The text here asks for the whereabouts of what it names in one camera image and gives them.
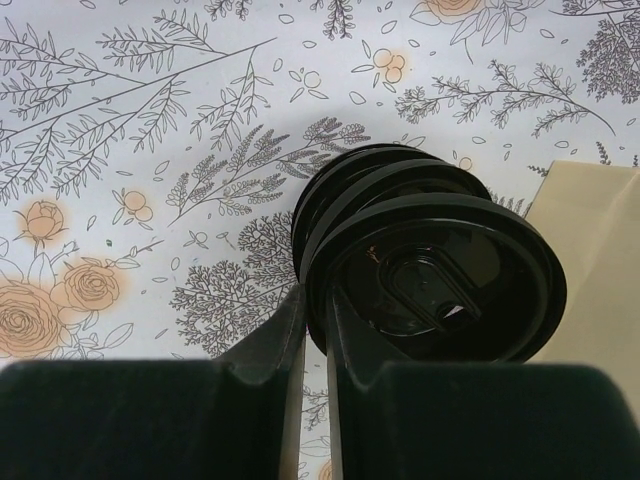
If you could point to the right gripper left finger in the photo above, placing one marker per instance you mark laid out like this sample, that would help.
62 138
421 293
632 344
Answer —
236 416

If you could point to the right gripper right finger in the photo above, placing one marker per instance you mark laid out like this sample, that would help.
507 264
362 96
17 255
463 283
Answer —
395 418

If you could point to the black coffee cup lid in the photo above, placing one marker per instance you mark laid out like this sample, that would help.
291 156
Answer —
519 284

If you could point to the stack of black lids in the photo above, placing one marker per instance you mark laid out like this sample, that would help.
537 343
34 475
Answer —
361 179

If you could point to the brown paper bag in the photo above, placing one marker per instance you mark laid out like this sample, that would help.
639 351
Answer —
589 215

